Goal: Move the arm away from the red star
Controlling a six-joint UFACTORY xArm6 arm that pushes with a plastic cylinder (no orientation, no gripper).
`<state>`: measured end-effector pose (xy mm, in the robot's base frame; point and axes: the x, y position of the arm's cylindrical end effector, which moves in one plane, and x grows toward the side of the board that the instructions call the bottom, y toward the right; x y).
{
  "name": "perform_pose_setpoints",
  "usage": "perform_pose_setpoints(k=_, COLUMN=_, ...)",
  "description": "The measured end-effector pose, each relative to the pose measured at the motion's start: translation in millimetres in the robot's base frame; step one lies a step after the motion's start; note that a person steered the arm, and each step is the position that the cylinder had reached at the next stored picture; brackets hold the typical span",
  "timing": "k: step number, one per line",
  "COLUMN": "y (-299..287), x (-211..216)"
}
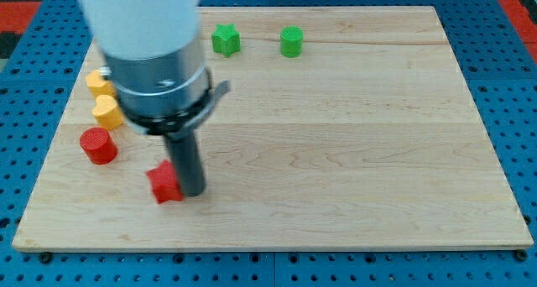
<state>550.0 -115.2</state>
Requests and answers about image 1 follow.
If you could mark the red star block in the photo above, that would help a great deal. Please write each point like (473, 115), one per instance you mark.
(164, 184)

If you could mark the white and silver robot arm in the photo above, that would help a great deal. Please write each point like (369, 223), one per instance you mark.
(156, 60)

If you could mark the yellow block behind arm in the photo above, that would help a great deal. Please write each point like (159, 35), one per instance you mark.
(98, 86)

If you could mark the green star block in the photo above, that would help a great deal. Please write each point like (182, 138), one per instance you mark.
(226, 39)

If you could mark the light wooden board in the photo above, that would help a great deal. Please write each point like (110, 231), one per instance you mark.
(370, 140)

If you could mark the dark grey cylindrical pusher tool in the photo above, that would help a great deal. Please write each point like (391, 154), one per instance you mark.
(185, 157)

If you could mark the green cylinder block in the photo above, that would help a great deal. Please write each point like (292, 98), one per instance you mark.
(291, 40)

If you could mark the yellow heart block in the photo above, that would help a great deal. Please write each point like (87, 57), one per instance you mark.
(107, 113)

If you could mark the red cylinder block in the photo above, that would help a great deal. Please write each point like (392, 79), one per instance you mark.
(98, 146)

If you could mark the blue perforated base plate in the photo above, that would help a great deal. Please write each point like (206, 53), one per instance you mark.
(41, 72)

